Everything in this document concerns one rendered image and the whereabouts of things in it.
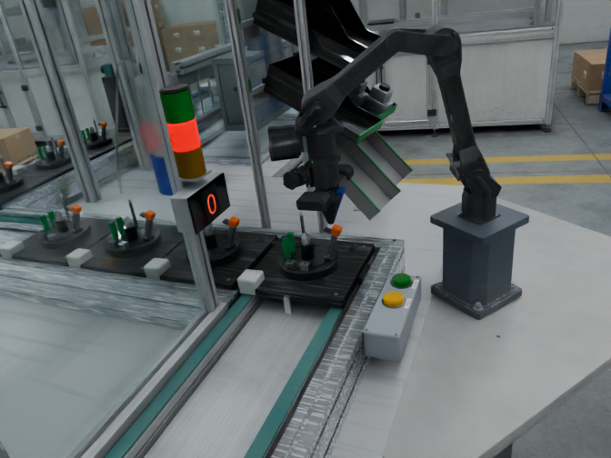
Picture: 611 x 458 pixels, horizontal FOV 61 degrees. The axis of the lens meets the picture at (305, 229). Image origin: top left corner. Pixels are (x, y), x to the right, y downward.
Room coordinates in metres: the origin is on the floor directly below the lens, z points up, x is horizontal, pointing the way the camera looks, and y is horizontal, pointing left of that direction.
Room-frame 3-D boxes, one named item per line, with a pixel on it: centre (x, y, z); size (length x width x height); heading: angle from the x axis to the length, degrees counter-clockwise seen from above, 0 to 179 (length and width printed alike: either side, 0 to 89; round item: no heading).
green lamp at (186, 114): (0.89, 0.19, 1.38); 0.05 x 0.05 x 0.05
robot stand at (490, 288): (0.97, -0.37, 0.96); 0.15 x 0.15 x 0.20; 29
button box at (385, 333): (0.84, -0.16, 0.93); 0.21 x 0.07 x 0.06; 155
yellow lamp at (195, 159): (0.89, 0.19, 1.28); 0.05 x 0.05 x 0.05
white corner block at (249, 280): (0.96, 0.13, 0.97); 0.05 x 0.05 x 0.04; 65
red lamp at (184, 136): (0.89, 0.19, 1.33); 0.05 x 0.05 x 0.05
